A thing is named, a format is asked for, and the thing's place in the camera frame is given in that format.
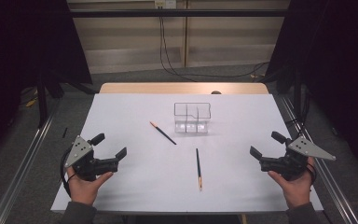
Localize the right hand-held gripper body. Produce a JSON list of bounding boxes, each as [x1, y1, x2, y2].
[[259, 135, 337, 182]]

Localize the clear acrylic organizer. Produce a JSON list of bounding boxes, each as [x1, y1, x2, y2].
[[173, 102, 213, 135]]

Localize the dark pencil with orange end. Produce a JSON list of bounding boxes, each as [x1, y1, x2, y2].
[[149, 120, 178, 146], [195, 147, 203, 191]]

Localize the metal floor rail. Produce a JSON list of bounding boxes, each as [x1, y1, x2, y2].
[[279, 93, 358, 224], [0, 104, 61, 224]]

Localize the black horizontal frame bar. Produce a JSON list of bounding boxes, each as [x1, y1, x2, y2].
[[69, 8, 290, 19]]

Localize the black curtain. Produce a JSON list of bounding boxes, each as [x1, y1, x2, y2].
[[0, 0, 93, 162], [265, 0, 358, 171]]

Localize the left hand-held gripper black cable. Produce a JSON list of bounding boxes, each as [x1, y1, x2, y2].
[[60, 145, 77, 198]]

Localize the right hand-held gripper black cable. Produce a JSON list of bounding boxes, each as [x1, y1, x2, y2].
[[305, 161, 318, 191]]

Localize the white wall socket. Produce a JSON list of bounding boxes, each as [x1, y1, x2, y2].
[[154, 0, 177, 9]]

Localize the white table sheet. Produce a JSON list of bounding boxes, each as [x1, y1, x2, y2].
[[50, 92, 324, 216]]

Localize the black wall cables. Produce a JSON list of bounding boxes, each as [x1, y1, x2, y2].
[[158, 7, 270, 82]]

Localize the black stand post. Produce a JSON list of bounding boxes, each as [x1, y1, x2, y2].
[[293, 65, 303, 121], [36, 69, 49, 129]]

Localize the person's left hand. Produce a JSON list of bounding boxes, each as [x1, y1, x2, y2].
[[66, 167, 115, 207]]

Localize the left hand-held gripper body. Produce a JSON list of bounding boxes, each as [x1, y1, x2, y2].
[[64, 134, 119, 182]]

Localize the person's right hand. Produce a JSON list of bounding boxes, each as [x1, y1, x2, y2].
[[267, 158, 317, 209]]

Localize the hand-held gripper black cable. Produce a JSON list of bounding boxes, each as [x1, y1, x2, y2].
[[305, 161, 318, 191], [60, 145, 77, 198]]

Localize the light wooden table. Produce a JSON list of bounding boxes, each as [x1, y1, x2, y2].
[[99, 81, 269, 95]]

